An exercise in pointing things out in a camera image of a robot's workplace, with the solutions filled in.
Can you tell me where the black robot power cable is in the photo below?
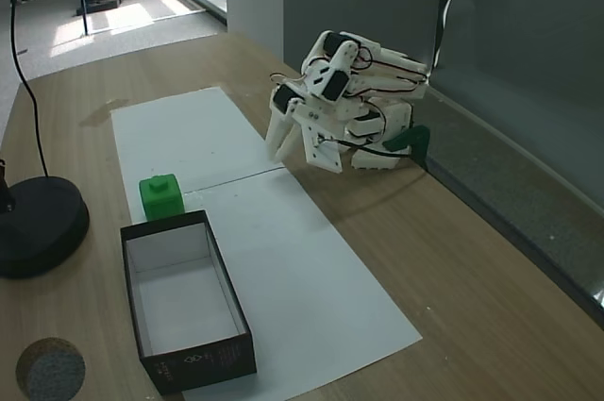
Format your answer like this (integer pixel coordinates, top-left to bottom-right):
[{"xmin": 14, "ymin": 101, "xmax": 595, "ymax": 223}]
[{"xmin": 347, "ymin": 143, "xmax": 429, "ymax": 169}]

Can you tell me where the black stand cable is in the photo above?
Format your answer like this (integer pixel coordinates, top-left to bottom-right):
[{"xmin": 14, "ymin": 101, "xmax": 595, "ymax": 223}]
[{"xmin": 7, "ymin": 0, "xmax": 51, "ymax": 179}]

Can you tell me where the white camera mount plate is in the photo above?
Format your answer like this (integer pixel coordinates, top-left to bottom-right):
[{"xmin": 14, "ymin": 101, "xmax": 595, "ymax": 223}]
[{"xmin": 301, "ymin": 117, "xmax": 344, "ymax": 174}]

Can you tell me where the black hanging strap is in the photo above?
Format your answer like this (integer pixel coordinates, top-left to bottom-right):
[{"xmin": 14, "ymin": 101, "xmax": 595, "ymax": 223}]
[{"xmin": 430, "ymin": 0, "xmax": 457, "ymax": 73}]

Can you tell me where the green cube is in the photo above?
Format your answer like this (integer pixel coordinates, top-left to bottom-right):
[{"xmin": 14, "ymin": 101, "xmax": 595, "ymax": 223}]
[{"xmin": 138, "ymin": 173, "xmax": 184, "ymax": 222}]

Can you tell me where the black round-base stand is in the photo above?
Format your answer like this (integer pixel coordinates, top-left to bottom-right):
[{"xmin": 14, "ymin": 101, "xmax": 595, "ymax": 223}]
[{"xmin": 0, "ymin": 159, "xmax": 91, "ymax": 280}]

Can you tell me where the white paper sheet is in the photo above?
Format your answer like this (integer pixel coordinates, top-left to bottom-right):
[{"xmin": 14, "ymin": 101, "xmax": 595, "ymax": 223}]
[
  {"xmin": 110, "ymin": 86, "xmax": 285, "ymax": 197},
  {"xmin": 126, "ymin": 168, "xmax": 424, "ymax": 398}
]

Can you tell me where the green table clamp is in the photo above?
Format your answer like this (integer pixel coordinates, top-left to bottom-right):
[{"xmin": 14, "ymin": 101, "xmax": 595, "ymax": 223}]
[{"xmin": 382, "ymin": 125, "xmax": 432, "ymax": 158}]

